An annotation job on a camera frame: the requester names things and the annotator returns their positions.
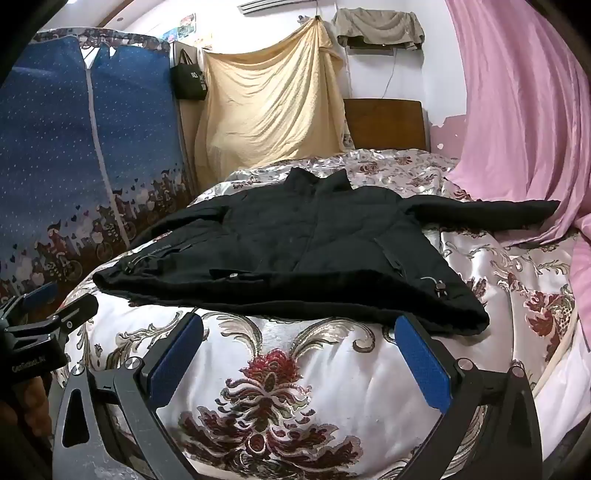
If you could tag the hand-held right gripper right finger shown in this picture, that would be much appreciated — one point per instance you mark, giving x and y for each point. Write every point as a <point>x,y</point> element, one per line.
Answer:
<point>422,364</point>

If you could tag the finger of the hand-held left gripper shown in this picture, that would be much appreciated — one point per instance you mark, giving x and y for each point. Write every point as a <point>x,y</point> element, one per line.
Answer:
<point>69,316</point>
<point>40,291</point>

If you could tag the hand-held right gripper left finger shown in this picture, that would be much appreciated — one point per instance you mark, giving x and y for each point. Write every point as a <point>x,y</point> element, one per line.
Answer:
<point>178,362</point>

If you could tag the black jacket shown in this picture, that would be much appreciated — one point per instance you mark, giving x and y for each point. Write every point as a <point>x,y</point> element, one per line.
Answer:
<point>300,240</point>

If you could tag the person's left hand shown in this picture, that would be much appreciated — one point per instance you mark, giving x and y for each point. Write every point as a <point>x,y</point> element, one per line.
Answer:
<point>34,401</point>

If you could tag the floral satin bedspread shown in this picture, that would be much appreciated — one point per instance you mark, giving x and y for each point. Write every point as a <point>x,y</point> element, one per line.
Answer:
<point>277,369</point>

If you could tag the blue fabric wardrobe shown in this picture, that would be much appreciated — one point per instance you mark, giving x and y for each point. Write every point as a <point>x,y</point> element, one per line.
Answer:
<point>55,161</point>

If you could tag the wooden headboard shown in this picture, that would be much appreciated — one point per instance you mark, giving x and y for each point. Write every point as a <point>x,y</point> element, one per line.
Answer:
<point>385,124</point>

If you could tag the black tote bag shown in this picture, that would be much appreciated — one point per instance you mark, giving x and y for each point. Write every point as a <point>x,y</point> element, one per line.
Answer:
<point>189,78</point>

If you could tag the pink curtain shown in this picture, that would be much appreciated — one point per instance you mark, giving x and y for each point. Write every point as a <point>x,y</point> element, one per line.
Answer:
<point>517,115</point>

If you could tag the yellow hanging cloth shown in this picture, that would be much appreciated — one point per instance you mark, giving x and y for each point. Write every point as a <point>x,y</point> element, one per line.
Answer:
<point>268,106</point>

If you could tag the khaki cloth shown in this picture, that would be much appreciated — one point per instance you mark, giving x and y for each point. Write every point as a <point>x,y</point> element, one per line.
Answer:
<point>378,25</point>

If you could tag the white air conditioner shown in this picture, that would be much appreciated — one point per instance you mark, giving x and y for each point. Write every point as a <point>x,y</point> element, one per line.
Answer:
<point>256,5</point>

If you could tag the wall posters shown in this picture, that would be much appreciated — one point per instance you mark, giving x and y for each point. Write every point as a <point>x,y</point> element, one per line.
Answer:
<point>178,30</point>

